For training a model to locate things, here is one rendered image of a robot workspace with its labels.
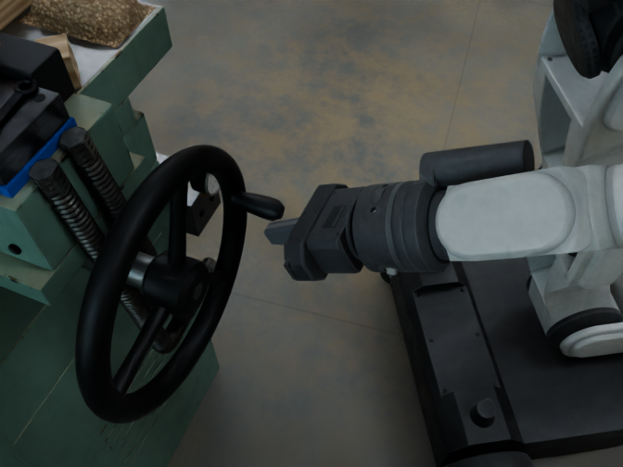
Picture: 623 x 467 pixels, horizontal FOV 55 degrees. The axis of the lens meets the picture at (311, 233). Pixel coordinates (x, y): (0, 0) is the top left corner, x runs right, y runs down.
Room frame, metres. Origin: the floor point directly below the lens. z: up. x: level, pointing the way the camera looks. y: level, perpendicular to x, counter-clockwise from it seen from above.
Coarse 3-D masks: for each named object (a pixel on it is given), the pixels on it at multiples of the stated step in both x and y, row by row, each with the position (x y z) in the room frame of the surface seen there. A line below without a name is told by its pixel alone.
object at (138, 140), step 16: (144, 128) 0.58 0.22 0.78; (128, 144) 0.55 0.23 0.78; (144, 144) 0.57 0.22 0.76; (0, 288) 0.33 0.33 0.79; (0, 304) 0.32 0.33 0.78; (16, 304) 0.33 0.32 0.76; (32, 304) 0.34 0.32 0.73; (0, 320) 0.31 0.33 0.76; (16, 320) 0.32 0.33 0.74; (32, 320) 0.33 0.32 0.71; (0, 336) 0.30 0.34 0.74; (16, 336) 0.31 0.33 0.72; (0, 352) 0.29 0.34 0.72
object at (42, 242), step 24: (72, 96) 0.43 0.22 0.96; (96, 120) 0.40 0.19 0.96; (96, 144) 0.39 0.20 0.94; (120, 144) 0.42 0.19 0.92; (72, 168) 0.36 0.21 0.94; (120, 168) 0.41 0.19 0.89; (24, 192) 0.32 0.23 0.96; (0, 216) 0.30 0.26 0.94; (24, 216) 0.30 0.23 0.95; (48, 216) 0.32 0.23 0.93; (96, 216) 0.36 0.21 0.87; (0, 240) 0.31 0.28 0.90; (24, 240) 0.30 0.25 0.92; (48, 240) 0.31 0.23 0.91; (72, 240) 0.33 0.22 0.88; (48, 264) 0.30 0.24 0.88
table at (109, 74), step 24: (24, 24) 0.63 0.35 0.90; (144, 24) 0.64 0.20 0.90; (72, 48) 0.59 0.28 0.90; (96, 48) 0.59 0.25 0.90; (120, 48) 0.59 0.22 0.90; (144, 48) 0.62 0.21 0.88; (168, 48) 0.66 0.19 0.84; (96, 72) 0.54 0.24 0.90; (120, 72) 0.57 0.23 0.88; (144, 72) 0.61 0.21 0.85; (96, 96) 0.53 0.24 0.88; (120, 96) 0.56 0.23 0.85; (144, 168) 0.44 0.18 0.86; (0, 264) 0.31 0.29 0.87; (24, 264) 0.31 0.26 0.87; (72, 264) 0.32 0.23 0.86; (24, 288) 0.29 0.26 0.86; (48, 288) 0.29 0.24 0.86
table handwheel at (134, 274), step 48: (144, 192) 0.32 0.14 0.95; (144, 240) 0.29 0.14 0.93; (240, 240) 0.42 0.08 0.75; (96, 288) 0.25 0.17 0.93; (144, 288) 0.31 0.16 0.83; (192, 288) 0.31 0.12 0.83; (96, 336) 0.22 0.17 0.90; (144, 336) 0.26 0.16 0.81; (192, 336) 0.32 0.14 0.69; (96, 384) 0.20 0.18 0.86
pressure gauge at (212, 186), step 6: (204, 174) 0.59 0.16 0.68; (210, 174) 0.60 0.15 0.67; (192, 180) 0.59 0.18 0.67; (198, 180) 0.59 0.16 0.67; (204, 180) 0.58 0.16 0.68; (210, 180) 0.59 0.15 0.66; (216, 180) 0.61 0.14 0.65; (192, 186) 0.59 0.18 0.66; (198, 186) 0.58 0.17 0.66; (204, 186) 0.58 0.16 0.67; (210, 186) 0.59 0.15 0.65; (216, 186) 0.60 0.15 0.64; (204, 192) 0.58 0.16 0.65; (210, 192) 0.59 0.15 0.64; (216, 192) 0.60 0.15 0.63
